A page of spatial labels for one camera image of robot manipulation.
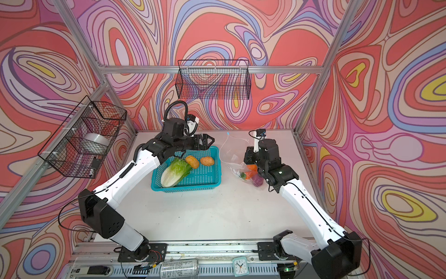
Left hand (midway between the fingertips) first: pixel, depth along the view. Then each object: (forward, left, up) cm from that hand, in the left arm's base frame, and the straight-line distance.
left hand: (207, 137), depth 77 cm
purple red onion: (-9, -25, -23) cm, 35 cm away
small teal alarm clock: (-45, -14, -27) cm, 55 cm away
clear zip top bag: (+1, -11, -10) cm, 15 cm away
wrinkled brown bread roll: (+3, +11, -23) cm, 25 cm away
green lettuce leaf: (-7, +20, -21) cm, 29 cm away
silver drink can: (-47, +10, -24) cm, 53 cm away
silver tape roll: (-6, +46, +3) cm, 46 cm away
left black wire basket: (-6, +53, +2) cm, 53 cm away
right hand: (-5, -19, -4) cm, 20 cm away
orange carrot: (-8, -19, -19) cm, 28 cm away
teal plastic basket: (-4, +6, -29) cm, 30 cm away
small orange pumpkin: (-1, -23, -22) cm, 32 cm away
